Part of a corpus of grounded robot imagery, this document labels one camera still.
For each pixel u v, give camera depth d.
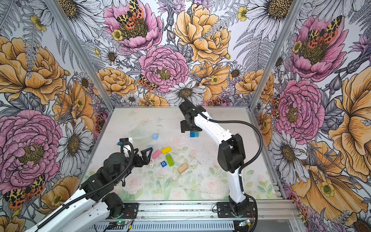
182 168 0.88
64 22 0.76
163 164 0.89
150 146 0.99
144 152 0.65
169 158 0.92
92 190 0.51
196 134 1.02
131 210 0.73
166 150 0.97
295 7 0.72
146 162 0.66
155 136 1.02
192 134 1.02
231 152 0.52
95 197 0.50
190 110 0.66
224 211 0.73
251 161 0.51
